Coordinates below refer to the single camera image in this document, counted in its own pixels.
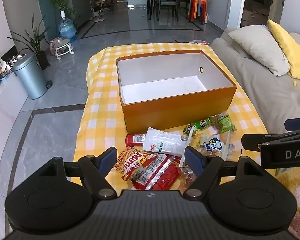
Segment red silver snack packet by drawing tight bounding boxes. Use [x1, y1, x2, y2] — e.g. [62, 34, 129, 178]
[132, 154, 174, 185]

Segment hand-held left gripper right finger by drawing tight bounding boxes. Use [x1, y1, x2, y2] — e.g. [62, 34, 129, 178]
[184, 146, 265, 200]

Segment dark grey cabinet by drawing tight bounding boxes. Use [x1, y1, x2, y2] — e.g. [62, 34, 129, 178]
[67, 0, 95, 30]

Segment pink white rolling stool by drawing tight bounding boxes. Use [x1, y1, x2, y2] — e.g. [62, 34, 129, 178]
[49, 37, 75, 60]

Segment blue water bottle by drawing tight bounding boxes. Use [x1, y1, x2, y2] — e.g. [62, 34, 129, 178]
[58, 10, 77, 43]

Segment grey metal trash can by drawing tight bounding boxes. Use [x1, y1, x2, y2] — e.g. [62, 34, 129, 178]
[13, 52, 52, 100]

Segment orange cardboard box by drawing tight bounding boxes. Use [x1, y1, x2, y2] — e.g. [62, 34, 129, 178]
[116, 49, 237, 135]

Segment long-leaf potted plant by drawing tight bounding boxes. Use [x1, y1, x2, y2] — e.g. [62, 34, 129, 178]
[7, 14, 52, 70]

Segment grey sofa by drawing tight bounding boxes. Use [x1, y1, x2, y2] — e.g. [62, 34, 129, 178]
[210, 25, 300, 135]

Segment bright red snack packet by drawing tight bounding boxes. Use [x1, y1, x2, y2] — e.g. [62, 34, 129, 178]
[131, 156, 183, 193]

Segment clear bread bag blue label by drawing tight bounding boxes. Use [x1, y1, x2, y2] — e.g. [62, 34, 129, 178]
[199, 130, 237, 162]

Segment yellow pillow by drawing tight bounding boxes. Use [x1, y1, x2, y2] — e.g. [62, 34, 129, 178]
[267, 19, 300, 84]

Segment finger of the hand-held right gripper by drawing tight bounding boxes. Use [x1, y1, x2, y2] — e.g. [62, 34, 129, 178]
[241, 129, 300, 152]
[284, 116, 300, 131]

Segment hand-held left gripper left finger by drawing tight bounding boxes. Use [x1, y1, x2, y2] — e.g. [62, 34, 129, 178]
[36, 147, 118, 198]

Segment yellow checked tablecloth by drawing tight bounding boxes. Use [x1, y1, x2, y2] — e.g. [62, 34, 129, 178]
[74, 42, 273, 198]

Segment light green snack packet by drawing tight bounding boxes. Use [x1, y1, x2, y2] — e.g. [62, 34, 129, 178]
[210, 114, 237, 133]

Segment clear packet yellow chips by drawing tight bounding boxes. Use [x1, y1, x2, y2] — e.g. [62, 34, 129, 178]
[189, 127, 208, 150]

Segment small dark green snack packet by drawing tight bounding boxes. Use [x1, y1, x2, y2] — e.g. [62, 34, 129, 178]
[183, 119, 212, 134]

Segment yellow plush blanket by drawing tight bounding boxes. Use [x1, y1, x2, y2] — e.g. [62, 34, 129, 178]
[272, 165, 300, 220]

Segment clear packet of round biscuits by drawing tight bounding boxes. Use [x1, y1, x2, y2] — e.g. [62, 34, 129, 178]
[177, 166, 198, 193]

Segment grey pillow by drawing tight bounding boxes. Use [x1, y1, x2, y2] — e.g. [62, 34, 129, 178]
[227, 24, 290, 77]

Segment stack of coloured plastic stools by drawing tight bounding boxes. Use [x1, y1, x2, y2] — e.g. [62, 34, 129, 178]
[189, 0, 208, 24]

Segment white snack packet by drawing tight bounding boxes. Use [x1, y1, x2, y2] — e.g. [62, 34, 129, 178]
[142, 127, 190, 155]

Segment orange striped snack packet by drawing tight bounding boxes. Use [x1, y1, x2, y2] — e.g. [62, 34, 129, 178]
[116, 147, 158, 180]

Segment red sausage packet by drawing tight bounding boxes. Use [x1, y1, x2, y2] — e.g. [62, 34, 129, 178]
[125, 134, 148, 147]

